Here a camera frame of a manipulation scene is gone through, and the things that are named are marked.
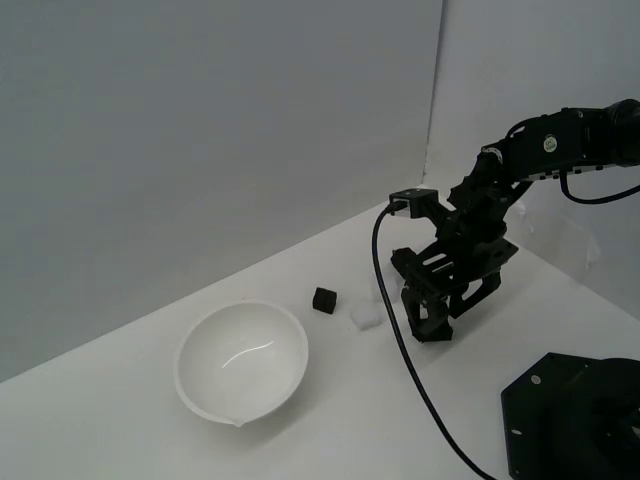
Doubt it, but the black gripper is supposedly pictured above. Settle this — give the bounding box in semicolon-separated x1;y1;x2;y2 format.
392;197;520;345

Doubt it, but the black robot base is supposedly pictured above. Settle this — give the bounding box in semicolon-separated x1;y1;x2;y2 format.
499;352;640;480

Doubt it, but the white ceramic bowl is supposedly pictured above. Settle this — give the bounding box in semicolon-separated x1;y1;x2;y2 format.
173;299;310;429

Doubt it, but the white foam cube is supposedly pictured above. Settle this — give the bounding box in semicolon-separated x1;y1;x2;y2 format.
371;277;401;304
349;299;384;332

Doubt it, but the thick black camera cable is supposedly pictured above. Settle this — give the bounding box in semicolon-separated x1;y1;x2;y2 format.
371;203;501;480

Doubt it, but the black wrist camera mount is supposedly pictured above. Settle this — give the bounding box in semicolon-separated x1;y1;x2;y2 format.
388;188;454;236

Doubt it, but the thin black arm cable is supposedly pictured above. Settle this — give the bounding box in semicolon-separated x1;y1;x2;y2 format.
558;172;640;205

